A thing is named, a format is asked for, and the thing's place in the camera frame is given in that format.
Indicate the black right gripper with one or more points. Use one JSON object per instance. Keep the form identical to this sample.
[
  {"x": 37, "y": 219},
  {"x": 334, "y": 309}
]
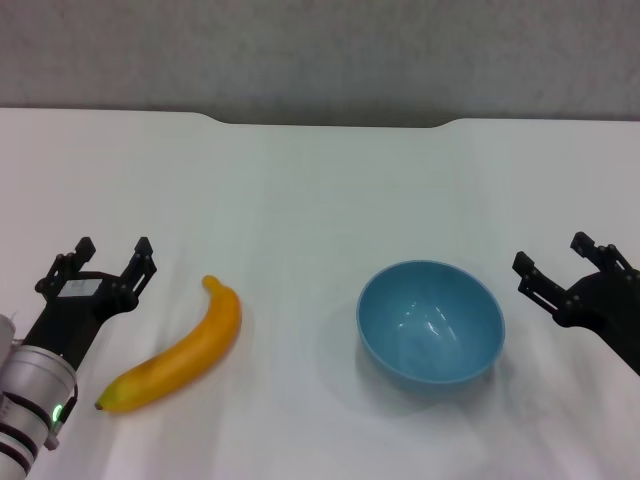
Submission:
[{"x": 605, "y": 305}]

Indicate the yellow banana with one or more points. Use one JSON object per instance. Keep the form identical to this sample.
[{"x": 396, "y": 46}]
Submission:
[{"x": 200, "y": 340}]

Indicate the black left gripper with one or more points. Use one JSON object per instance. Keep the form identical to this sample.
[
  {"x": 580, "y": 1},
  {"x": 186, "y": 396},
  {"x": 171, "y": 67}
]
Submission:
[{"x": 75, "y": 315}]

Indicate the blue bowl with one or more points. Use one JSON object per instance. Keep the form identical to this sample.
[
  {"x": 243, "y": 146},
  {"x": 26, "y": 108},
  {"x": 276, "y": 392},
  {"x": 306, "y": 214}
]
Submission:
[{"x": 430, "y": 325}]

